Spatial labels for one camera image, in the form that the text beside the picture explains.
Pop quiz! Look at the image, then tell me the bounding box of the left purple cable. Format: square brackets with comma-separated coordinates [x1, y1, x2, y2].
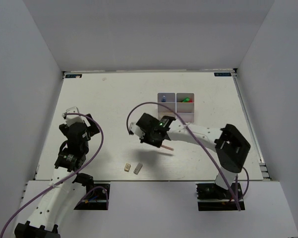
[0, 113, 108, 238]

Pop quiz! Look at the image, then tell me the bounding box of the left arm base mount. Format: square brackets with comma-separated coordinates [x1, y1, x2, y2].
[75, 182, 111, 211]

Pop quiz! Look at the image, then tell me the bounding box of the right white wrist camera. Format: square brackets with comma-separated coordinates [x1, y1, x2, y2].
[129, 122, 145, 139]

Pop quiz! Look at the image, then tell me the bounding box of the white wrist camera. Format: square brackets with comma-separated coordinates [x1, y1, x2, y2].
[129, 122, 145, 139]
[62, 107, 84, 126]

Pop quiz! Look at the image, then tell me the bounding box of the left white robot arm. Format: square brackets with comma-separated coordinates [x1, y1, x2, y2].
[14, 107, 100, 238]

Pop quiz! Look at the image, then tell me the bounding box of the purple cable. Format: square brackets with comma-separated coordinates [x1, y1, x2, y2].
[0, 113, 108, 238]
[126, 101, 250, 211]

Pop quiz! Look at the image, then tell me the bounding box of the right white organizer bin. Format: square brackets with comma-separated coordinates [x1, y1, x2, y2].
[176, 93, 195, 123]

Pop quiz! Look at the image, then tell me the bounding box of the orange marker pen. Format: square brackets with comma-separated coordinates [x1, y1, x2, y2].
[161, 145, 174, 151]

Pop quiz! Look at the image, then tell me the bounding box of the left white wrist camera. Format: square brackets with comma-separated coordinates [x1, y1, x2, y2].
[62, 107, 84, 126]

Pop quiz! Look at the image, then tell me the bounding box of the black green highlighter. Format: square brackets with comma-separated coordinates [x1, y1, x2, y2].
[181, 97, 191, 103]

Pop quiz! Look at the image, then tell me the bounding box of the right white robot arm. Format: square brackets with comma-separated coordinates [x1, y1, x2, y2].
[129, 113, 251, 198]

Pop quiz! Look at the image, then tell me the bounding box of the grey eraser block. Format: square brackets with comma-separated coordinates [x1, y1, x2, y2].
[133, 163, 143, 175]

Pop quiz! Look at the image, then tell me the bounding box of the right blue table label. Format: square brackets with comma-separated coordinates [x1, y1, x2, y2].
[214, 72, 232, 77]

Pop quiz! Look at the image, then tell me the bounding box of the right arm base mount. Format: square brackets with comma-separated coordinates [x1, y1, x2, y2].
[196, 183, 238, 212]

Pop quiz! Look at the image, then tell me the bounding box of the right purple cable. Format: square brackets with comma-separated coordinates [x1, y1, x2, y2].
[126, 101, 250, 211]

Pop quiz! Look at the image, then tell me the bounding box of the white organizer bin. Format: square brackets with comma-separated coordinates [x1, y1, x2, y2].
[176, 93, 195, 123]
[157, 92, 176, 119]

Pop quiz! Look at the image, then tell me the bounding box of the tan small eraser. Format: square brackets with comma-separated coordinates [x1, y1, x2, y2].
[124, 164, 131, 172]

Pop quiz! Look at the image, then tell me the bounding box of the left blue table label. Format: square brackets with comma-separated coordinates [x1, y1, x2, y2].
[65, 74, 82, 78]

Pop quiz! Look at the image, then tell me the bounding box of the blue table label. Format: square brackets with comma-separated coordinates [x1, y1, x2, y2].
[214, 72, 232, 77]
[65, 74, 82, 78]

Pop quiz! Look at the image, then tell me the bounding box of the left white organizer bin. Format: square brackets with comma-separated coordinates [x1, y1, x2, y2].
[157, 92, 176, 119]

